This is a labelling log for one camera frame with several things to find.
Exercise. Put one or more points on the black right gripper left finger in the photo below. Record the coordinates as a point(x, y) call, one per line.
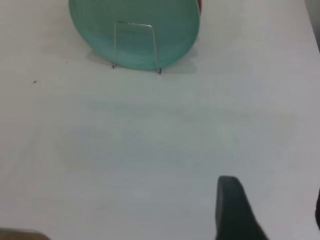
point(232, 212)

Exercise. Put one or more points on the green plate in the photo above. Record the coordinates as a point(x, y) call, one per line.
point(135, 32)

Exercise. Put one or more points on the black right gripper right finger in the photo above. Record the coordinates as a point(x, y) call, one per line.
point(318, 212)

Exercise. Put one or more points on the salmon pink plate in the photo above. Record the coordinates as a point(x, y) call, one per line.
point(200, 7)

